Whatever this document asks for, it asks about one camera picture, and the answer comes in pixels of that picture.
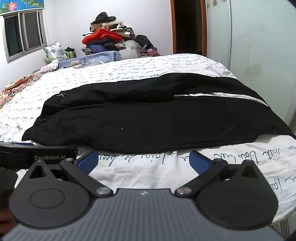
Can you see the grey plastic bag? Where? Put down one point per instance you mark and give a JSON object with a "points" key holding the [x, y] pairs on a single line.
{"points": [[134, 47]]}

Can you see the sliding window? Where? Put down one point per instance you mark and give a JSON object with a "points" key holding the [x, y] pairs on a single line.
{"points": [[23, 32]]}

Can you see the floral pillow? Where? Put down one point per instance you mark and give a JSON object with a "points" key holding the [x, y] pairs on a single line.
{"points": [[54, 52]]}

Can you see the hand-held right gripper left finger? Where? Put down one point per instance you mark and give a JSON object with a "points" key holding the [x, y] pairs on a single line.
{"points": [[86, 162]]}

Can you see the white wardrobe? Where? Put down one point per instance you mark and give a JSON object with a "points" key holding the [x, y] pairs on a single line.
{"points": [[252, 41]]}

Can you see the white script-printed bed sheet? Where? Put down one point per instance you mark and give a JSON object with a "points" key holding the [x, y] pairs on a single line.
{"points": [[143, 67]]}

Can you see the black pants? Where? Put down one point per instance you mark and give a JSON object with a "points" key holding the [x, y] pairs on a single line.
{"points": [[148, 115]]}

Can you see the pile of clothes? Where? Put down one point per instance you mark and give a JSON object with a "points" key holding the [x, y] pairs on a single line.
{"points": [[108, 34]]}

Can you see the floral orange quilt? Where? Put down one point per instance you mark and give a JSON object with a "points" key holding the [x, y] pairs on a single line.
{"points": [[18, 84]]}

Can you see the blue quilted blanket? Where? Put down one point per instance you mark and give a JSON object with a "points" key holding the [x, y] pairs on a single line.
{"points": [[97, 59]]}

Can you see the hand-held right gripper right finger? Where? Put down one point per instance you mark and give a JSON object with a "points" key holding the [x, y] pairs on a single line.
{"points": [[199, 162]]}

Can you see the lotus flower wall poster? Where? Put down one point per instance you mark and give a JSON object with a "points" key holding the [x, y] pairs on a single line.
{"points": [[19, 5]]}

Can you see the wooden door frame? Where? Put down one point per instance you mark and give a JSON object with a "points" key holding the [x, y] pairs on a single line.
{"points": [[173, 27]]}

